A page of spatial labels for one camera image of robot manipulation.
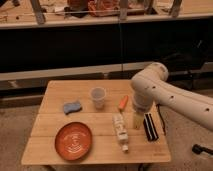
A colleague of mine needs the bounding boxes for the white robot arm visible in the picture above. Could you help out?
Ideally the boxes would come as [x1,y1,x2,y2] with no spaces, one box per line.
[131,62,213,131]

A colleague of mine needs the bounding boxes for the white squeeze bottle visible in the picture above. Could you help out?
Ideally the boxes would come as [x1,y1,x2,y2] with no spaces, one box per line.
[113,113,129,153]

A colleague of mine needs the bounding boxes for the black white striped box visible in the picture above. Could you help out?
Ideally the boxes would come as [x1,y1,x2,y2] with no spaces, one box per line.
[143,113,159,141]

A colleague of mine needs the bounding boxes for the orange carrot toy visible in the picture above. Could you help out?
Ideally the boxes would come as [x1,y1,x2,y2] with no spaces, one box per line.
[118,95,129,112]

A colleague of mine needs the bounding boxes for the clear plastic cup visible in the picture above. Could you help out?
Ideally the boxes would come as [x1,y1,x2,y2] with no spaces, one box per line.
[90,87,106,109]

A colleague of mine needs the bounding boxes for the wooden table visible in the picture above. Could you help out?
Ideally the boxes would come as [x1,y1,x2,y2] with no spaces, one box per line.
[21,80,171,165]

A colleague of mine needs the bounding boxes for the black stand foot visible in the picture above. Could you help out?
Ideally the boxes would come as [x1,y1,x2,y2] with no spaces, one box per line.
[192,144,213,155]

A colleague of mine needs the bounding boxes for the orange patterned plate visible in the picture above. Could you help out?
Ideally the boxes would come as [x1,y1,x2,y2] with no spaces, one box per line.
[55,122,93,161]

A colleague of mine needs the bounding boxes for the blue sponge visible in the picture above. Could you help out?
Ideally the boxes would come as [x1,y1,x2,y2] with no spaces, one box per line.
[63,101,82,115]

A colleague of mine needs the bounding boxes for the wooden background shelf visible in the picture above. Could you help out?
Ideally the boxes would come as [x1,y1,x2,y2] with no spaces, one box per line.
[0,0,213,30]

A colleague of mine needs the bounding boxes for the black cable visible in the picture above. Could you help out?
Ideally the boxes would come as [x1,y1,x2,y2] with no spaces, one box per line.
[155,103,167,136]

